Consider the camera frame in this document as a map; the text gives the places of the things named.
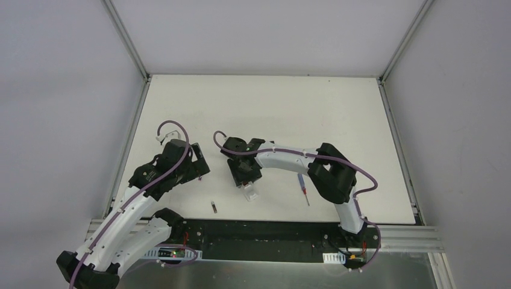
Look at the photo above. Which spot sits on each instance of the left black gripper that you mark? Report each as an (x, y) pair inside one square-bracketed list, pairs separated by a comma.
[(198, 160)]

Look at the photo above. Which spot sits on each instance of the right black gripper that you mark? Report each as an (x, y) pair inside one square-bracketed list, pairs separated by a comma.
[(247, 175)]

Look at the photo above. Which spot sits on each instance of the white remote control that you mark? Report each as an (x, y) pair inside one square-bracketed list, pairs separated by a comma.
[(249, 191)]

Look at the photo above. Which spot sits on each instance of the black battery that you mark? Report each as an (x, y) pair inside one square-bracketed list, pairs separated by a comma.
[(214, 207)]

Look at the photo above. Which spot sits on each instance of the blue red screwdriver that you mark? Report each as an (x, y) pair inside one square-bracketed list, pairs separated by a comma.
[(303, 187)]

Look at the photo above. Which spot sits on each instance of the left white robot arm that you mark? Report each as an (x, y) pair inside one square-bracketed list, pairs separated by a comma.
[(107, 255)]

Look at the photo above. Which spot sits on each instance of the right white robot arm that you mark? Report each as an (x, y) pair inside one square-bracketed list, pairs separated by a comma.
[(328, 169)]

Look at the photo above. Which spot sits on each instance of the left controller board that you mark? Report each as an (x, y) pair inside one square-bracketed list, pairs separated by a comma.
[(172, 254)]

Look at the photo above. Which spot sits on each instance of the controller board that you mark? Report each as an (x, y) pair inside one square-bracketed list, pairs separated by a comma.
[(343, 259), (172, 254)]

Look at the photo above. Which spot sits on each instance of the right controller board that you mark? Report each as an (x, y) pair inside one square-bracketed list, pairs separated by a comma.
[(343, 259)]

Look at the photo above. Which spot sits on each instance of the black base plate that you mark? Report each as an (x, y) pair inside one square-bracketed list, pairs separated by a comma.
[(287, 242)]

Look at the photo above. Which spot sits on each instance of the aluminium frame rail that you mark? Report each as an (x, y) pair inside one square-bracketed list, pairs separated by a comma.
[(389, 238)]

